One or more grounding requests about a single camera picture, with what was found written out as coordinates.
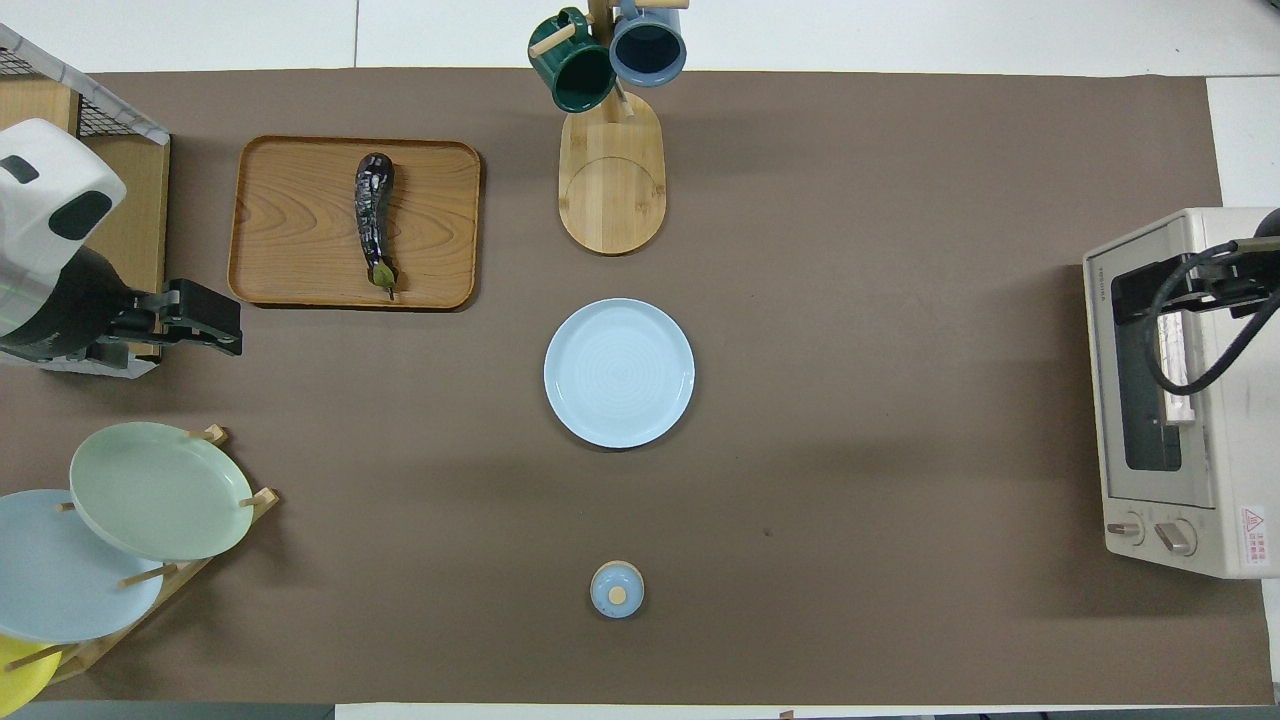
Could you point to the wooden serving tray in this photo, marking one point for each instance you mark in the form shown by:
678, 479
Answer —
290, 230

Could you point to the dark purple eggplant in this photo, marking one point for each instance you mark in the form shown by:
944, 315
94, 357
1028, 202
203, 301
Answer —
373, 215

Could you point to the blue mug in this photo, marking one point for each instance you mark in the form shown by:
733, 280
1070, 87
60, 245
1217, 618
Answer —
648, 50

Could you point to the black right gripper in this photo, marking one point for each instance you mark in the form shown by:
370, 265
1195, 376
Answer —
1215, 285

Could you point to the light blue racked plate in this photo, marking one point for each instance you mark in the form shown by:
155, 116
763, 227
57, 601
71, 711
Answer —
60, 580

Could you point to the wooden mug tree stand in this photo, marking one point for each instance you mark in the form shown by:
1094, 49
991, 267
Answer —
610, 180

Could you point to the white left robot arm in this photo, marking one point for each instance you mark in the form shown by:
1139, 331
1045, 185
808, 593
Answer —
40, 200

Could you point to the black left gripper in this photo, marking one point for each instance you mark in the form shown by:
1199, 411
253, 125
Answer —
205, 315

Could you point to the brown table mat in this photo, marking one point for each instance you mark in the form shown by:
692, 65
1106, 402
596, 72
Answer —
850, 400

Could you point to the dark green mug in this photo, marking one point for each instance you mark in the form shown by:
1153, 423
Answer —
575, 70

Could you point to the wooden plate rack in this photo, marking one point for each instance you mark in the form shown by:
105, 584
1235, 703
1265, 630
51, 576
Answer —
195, 575

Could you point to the oven control knob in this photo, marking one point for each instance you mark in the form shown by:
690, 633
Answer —
1177, 537
1126, 530

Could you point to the yellow plate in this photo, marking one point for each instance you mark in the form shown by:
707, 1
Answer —
20, 680

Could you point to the pale green plate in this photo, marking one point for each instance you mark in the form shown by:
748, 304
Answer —
160, 490

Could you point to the glass oven door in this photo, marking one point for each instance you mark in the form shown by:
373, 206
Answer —
1100, 400

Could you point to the white toaster oven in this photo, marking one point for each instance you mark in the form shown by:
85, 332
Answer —
1240, 440

